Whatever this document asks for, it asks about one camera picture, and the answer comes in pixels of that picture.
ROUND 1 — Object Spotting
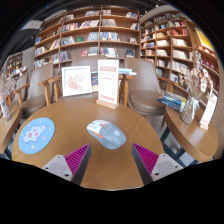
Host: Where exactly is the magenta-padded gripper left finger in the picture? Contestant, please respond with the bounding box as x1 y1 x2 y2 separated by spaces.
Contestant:
41 143 92 186

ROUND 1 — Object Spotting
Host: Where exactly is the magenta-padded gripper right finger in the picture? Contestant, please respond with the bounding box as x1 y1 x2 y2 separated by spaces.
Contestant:
131 143 184 186

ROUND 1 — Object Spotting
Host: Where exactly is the grey and orange computer mouse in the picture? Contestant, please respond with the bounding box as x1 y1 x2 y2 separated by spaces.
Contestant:
86 119 128 150

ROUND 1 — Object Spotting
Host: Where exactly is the round light blue mouse pad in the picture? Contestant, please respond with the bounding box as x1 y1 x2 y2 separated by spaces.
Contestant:
18 117 56 155

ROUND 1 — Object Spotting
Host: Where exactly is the round wooden side table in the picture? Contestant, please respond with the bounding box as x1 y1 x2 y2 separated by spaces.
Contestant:
0 103 23 156
163 99 219 163

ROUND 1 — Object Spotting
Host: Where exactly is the glass vase with beige flowers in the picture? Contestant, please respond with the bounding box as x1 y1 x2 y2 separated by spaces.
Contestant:
179 49 214 125

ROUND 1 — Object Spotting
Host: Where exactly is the stack of books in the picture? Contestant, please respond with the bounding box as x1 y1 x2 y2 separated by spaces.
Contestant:
157 90 188 113

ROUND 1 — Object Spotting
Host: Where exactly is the small white standing card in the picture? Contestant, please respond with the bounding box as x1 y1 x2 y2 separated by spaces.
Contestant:
199 89 218 131

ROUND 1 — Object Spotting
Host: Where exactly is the white framed flower picture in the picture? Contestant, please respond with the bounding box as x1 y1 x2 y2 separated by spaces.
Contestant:
61 65 93 98

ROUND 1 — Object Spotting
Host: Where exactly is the dark covered book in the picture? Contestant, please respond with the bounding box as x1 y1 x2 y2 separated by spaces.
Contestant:
90 71 100 93

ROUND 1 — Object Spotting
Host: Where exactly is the white sign on wooden base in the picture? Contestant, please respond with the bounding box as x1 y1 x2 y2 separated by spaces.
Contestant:
96 58 120 110

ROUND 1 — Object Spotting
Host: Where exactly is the teal books pile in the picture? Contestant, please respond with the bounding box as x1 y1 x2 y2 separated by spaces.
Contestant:
118 67 138 77

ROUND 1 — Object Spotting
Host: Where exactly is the distant small bookshelf unit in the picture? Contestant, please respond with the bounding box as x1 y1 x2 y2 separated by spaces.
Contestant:
4 52 24 76

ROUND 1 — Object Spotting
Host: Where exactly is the curved wooden bookshelf unit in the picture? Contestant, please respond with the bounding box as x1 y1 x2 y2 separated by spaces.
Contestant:
139 11 221 101

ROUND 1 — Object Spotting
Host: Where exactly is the wide wooden bookshelf unit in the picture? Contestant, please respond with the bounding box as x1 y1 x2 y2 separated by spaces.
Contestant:
32 4 141 69

